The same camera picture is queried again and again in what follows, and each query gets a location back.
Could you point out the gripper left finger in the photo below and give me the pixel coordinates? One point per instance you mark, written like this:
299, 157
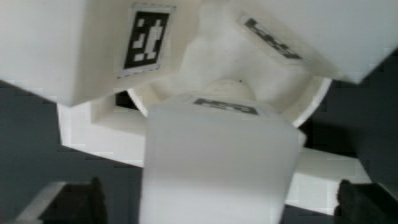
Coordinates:
68, 204

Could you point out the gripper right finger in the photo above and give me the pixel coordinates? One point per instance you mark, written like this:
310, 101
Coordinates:
367, 204

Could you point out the white stool leg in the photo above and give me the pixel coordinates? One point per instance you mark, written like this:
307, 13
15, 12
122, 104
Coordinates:
86, 47
331, 36
223, 147

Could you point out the white round stool seat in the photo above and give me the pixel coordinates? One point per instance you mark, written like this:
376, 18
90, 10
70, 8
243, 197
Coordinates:
243, 52

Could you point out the white right fence bar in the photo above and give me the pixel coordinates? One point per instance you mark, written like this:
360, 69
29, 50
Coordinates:
324, 169

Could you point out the white fence bar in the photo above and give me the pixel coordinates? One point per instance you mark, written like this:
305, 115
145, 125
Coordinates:
324, 169
104, 131

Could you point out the white front fence bar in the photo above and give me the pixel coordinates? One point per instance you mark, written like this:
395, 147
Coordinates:
104, 131

